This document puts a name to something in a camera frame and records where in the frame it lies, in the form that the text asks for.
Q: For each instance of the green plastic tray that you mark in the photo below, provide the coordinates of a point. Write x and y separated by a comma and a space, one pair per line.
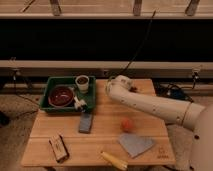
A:
52, 82

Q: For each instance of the blue power adapter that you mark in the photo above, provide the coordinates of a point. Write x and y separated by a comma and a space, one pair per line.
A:
177, 94

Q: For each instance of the white paper cup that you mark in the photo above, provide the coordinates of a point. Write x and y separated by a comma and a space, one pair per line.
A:
82, 82

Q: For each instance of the red grape bunch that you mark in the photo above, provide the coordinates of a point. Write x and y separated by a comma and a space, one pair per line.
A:
134, 89

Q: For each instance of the brown wooden box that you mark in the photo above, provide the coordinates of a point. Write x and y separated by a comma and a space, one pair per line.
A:
59, 149

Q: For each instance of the grey blue cloth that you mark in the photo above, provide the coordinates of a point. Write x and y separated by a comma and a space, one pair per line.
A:
135, 145

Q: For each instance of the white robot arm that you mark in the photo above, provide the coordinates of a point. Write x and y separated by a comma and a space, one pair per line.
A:
192, 116

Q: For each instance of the blue sponge block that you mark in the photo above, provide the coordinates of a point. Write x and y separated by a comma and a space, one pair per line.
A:
85, 123

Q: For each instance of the white toy faucet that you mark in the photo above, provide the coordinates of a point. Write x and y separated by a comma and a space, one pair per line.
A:
79, 104

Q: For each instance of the orange peach fruit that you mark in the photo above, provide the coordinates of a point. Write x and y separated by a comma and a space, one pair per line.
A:
126, 125

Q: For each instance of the dark red bowl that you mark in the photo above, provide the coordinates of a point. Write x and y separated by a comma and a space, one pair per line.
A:
60, 96

